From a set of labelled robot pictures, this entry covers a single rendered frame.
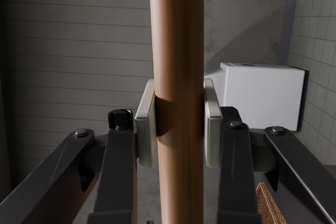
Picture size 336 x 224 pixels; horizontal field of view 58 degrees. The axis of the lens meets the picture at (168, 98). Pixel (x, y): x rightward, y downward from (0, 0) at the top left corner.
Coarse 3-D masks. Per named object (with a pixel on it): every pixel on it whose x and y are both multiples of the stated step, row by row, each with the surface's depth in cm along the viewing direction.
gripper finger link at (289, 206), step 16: (272, 128) 14; (272, 144) 13; (288, 144) 13; (288, 160) 11; (304, 160) 11; (272, 176) 14; (288, 176) 11; (304, 176) 10; (320, 176) 10; (272, 192) 13; (288, 192) 11; (304, 192) 10; (320, 192) 10; (288, 208) 11; (304, 208) 10; (320, 208) 9
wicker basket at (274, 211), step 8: (264, 184) 191; (256, 192) 194; (264, 192) 183; (264, 200) 196; (272, 200) 177; (264, 208) 198; (272, 208) 170; (264, 216) 201; (272, 216) 164; (280, 216) 164
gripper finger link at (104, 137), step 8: (96, 136) 15; (104, 136) 15; (96, 144) 14; (104, 144) 14; (136, 144) 16; (88, 152) 14; (96, 152) 14; (136, 152) 16; (88, 160) 14; (96, 160) 14; (80, 168) 14; (88, 168) 14; (96, 168) 14
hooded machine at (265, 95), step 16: (224, 64) 316; (240, 64) 318; (256, 64) 301; (224, 80) 301; (240, 80) 297; (256, 80) 296; (272, 80) 296; (288, 80) 295; (304, 80) 298; (224, 96) 301; (240, 96) 300; (256, 96) 299; (272, 96) 299; (288, 96) 298; (304, 96) 301; (240, 112) 303; (256, 112) 302; (272, 112) 302; (288, 112) 301; (256, 128) 306; (288, 128) 304
